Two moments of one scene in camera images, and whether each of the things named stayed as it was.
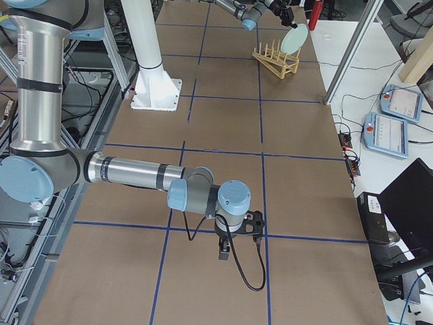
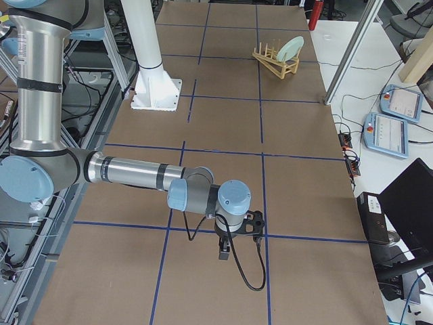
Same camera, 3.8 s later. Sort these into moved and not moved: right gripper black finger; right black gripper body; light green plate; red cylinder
Moved: light green plate
Not moved: red cylinder; right gripper black finger; right black gripper body
